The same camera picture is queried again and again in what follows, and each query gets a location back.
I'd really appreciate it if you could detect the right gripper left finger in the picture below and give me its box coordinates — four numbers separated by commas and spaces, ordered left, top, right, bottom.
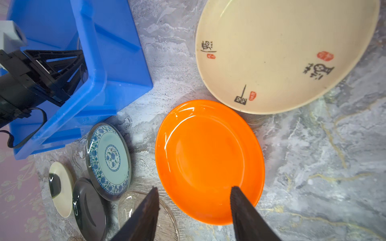
111, 187, 159, 241

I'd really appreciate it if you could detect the brown clear plate centre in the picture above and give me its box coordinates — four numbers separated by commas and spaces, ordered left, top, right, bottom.
118, 191, 180, 241

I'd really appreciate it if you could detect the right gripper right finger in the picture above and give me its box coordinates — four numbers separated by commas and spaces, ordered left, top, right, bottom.
230, 186, 280, 241

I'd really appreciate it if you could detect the orange plastic plate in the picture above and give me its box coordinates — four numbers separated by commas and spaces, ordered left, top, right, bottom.
155, 100, 265, 226

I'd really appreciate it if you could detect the black round plate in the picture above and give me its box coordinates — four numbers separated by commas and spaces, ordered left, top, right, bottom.
72, 178, 108, 241

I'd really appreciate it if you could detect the blue plastic bin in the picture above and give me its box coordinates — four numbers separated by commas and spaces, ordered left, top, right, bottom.
7, 1, 153, 160

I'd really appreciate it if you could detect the blue floral patterned plate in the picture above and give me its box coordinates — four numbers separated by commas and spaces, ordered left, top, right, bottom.
86, 122, 132, 201

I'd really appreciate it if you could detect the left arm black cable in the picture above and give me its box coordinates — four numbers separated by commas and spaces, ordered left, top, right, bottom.
0, 106, 48, 149

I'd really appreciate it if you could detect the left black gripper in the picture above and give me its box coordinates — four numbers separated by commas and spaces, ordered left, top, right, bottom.
1, 50, 86, 127

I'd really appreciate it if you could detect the cream plate left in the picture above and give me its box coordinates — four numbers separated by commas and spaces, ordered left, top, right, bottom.
49, 162, 74, 218

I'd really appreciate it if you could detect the cream plate with calligraphy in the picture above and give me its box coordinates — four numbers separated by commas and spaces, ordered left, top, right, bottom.
196, 1, 381, 114

